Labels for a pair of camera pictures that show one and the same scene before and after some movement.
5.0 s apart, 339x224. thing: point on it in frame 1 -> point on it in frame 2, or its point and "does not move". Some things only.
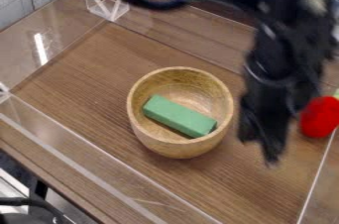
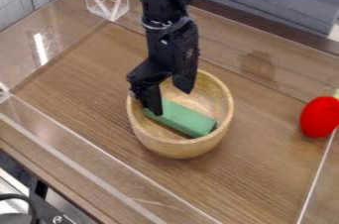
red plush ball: (320, 119) does not move
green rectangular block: (180, 117) does not move
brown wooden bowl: (196, 89) does not move
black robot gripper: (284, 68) -> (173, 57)
